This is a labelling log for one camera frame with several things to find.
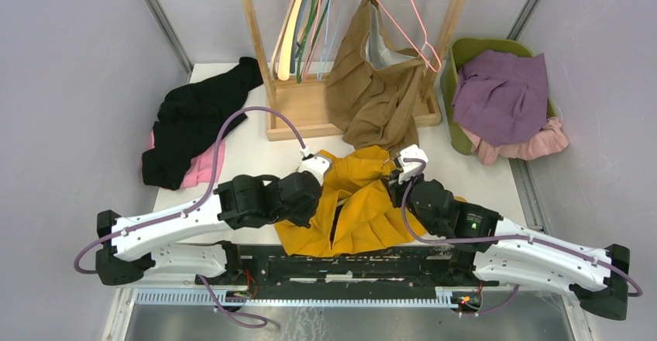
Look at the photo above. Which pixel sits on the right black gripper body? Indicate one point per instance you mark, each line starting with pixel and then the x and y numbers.
pixel 434 229

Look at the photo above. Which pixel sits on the grey plastic hanger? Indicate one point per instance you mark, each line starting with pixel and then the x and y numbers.
pixel 296 46

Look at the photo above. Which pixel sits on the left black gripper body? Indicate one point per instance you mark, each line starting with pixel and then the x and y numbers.
pixel 301 218

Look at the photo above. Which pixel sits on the beige wooden hanger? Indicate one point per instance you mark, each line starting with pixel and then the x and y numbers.
pixel 282 57

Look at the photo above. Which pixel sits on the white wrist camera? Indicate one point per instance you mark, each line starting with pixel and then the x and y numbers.
pixel 315 164
pixel 411 161

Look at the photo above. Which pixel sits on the aluminium frame rail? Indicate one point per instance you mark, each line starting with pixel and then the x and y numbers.
pixel 343 309

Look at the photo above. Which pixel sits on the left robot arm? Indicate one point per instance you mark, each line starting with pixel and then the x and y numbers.
pixel 139 246

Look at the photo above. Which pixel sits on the black garment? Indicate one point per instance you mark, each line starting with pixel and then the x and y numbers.
pixel 191 116

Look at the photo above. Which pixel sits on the blue wire hanger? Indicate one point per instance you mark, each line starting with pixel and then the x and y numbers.
pixel 323 59

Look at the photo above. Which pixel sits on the yellow garment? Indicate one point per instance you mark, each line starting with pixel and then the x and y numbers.
pixel 354 214

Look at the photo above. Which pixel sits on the green plastic bin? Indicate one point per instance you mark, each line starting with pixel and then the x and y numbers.
pixel 461 51

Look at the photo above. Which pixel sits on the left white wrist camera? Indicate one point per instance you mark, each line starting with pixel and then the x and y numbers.
pixel 315 164

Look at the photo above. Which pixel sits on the light pink ruffled garment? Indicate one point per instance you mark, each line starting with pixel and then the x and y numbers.
pixel 549 140

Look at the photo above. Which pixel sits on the green plastic hanger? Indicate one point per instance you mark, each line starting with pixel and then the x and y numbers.
pixel 303 25

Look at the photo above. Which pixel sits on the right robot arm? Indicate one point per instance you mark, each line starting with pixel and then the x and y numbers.
pixel 491 248

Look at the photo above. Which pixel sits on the wooden hanger rack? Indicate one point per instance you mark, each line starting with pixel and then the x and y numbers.
pixel 304 103

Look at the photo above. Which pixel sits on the pink wire hanger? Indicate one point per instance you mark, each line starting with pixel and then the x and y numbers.
pixel 406 17
pixel 310 37

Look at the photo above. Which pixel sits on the tan pleated skirt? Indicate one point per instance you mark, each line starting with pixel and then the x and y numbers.
pixel 372 88

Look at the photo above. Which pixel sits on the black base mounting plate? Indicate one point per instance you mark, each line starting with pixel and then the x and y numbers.
pixel 401 272

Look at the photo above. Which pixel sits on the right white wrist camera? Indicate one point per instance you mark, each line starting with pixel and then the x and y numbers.
pixel 411 161

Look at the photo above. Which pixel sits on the purple garment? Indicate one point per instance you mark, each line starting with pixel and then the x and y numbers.
pixel 501 97

